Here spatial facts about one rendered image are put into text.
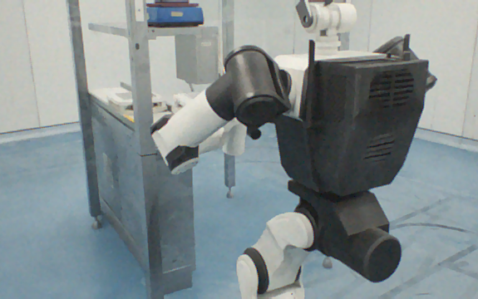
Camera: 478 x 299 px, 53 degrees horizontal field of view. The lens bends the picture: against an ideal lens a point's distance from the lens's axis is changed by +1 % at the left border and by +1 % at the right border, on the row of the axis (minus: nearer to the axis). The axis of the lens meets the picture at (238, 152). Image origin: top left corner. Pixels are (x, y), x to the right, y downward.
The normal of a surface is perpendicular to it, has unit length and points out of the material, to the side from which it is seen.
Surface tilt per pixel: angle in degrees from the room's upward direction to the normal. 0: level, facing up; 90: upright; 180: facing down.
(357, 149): 104
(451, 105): 90
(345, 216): 44
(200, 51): 90
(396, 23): 90
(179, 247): 90
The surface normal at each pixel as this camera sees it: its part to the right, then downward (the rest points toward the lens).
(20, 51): 0.61, 0.24
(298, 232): -0.87, 0.15
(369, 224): 0.34, -0.50
